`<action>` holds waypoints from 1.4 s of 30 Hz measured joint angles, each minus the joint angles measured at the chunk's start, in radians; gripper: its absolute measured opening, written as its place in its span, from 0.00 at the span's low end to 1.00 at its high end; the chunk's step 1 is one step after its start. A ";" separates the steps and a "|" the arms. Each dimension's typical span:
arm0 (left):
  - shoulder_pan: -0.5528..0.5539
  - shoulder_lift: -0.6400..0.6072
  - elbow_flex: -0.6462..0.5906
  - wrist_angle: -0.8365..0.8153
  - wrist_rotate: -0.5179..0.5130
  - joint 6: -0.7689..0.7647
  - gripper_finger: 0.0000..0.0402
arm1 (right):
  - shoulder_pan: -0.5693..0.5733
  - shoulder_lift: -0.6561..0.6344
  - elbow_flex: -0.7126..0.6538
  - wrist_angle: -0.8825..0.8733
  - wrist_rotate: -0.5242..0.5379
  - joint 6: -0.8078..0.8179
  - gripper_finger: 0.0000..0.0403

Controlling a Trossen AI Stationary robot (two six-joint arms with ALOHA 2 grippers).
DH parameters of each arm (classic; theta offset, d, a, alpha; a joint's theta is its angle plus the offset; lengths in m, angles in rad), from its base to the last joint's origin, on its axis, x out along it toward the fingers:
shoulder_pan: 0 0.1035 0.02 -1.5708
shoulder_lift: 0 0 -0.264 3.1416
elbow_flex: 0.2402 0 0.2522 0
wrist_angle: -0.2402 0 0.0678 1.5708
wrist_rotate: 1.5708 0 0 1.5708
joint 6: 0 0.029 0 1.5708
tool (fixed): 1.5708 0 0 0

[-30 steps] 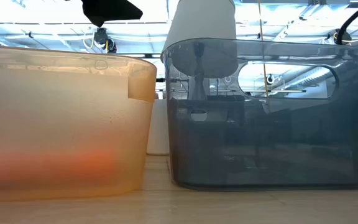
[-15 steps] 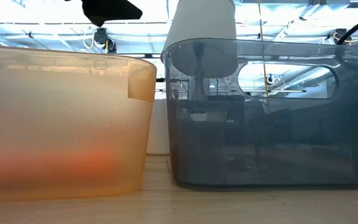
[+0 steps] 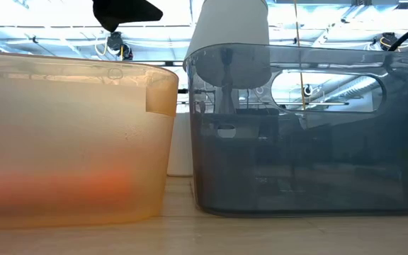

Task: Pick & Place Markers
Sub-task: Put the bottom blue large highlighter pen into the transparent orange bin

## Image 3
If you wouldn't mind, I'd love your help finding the translucent orange bin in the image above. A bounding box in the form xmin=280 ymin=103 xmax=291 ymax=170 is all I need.
xmin=0 ymin=50 xmax=179 ymax=231

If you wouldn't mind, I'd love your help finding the orange highlighter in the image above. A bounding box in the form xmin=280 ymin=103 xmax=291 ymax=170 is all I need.
xmin=0 ymin=169 xmax=134 ymax=210

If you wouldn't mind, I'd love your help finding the translucent grey bin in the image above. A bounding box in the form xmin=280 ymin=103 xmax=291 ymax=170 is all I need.
xmin=183 ymin=42 xmax=408 ymax=217

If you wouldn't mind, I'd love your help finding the white shade silver table lamp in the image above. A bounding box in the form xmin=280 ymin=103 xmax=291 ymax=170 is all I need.
xmin=182 ymin=0 xmax=273 ymax=114

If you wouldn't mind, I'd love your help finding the yellow hanging cable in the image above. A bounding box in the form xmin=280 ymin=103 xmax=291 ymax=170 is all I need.
xmin=293 ymin=0 xmax=307 ymax=111

